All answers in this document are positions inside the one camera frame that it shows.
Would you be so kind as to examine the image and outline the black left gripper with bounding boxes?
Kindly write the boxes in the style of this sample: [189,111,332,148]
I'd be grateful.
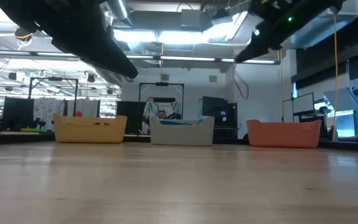
[40,0,139,80]

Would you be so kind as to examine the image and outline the white angled panel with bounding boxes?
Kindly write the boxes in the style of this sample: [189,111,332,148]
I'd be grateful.
[323,86,358,112]

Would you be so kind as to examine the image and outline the yellow plastic basket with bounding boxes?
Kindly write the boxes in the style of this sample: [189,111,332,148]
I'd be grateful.
[53,113,128,144]

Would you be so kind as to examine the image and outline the white plastic basket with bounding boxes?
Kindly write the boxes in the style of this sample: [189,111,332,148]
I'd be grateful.
[149,116,216,147]

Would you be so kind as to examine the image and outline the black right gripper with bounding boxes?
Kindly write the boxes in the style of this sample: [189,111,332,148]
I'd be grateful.
[234,0,305,64]

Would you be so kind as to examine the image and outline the bright green object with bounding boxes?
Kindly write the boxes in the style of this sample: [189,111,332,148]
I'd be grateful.
[19,127,48,134]

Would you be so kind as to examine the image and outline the long ceiling light strip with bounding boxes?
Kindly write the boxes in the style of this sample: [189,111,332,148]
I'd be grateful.
[0,49,276,65]

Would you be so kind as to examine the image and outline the grey ceiling box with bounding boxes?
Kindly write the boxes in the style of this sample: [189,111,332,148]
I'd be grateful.
[180,8,202,29]

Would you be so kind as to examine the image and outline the black panel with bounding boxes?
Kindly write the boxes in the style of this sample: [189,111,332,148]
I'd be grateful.
[1,96,35,129]

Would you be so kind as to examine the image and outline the black cabinet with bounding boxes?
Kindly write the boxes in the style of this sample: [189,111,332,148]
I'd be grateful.
[201,95,239,140]

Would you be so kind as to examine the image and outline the thin red rubber band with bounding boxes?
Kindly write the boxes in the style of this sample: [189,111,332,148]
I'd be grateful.
[232,63,250,101]

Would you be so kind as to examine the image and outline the black ceiling device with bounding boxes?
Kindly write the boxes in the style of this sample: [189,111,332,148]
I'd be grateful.
[13,27,34,44]

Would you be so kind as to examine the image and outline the yellow hanging cord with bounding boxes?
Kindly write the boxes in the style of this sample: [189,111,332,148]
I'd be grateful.
[333,14,339,141]

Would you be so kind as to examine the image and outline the orange plastic basket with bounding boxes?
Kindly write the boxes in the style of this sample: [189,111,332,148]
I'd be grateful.
[246,119,322,148]

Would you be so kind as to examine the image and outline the white hanging cloth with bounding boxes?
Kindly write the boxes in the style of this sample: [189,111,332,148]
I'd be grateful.
[143,97,182,127]
[66,98,101,118]
[33,97,65,131]

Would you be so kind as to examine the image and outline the black gantry frame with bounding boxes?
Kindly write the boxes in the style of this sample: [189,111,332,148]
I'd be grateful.
[27,77,80,118]
[138,82,185,119]

